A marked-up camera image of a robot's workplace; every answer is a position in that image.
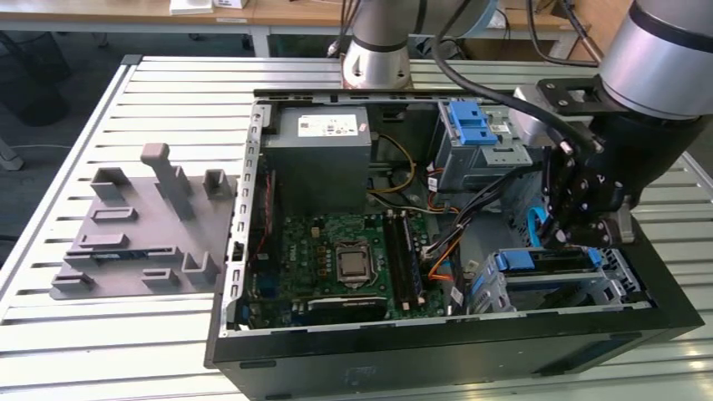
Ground grey parts rack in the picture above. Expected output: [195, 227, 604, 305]
[50, 141, 239, 300]

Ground blue plastic drive latch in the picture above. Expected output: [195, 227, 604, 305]
[448, 99, 499, 146]

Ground CPU socket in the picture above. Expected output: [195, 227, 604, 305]
[332, 240, 382, 290]

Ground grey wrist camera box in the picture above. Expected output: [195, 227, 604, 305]
[511, 85, 566, 148]

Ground installed RAM stick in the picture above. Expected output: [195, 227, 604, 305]
[400, 212, 428, 302]

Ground blue data wire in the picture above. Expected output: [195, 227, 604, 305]
[526, 203, 552, 248]

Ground silver CPU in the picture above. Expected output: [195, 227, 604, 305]
[340, 251, 371, 277]

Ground metal optical drive cage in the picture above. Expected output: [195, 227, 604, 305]
[434, 99, 551, 195]

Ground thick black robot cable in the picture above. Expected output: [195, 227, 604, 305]
[432, 0, 604, 154]

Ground metal disk bay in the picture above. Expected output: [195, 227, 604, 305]
[467, 246, 651, 314]

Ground black cable bundle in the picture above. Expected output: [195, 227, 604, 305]
[428, 165, 551, 260]

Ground hard disk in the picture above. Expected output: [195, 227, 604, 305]
[494, 247, 602, 273]

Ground RAM stick on rack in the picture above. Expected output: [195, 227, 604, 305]
[92, 249, 151, 259]

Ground red wire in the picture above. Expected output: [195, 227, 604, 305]
[254, 170, 280, 262]

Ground yellow wires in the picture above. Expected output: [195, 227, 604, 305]
[370, 133, 418, 195]

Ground wooden desk white frame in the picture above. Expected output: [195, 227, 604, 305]
[0, 0, 592, 63]

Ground grey power supply unit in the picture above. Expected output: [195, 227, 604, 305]
[262, 106, 374, 214]

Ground grey table leg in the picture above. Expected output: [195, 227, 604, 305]
[0, 137, 26, 171]

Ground black RAM slot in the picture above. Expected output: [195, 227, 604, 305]
[383, 211, 411, 304]

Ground orange wires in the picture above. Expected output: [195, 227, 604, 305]
[428, 256, 456, 282]

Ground green motherboard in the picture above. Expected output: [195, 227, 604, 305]
[248, 211, 454, 329]

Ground thin cable with metal plug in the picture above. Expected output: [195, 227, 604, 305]
[327, 0, 359, 60]

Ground black PC case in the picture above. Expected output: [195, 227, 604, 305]
[203, 88, 706, 401]

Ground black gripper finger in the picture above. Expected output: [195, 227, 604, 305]
[559, 165, 638, 251]
[540, 143, 580, 251]

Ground black office chair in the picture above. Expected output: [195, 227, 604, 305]
[0, 31, 72, 127]

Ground black graphics card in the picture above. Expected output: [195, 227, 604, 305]
[304, 294, 390, 325]

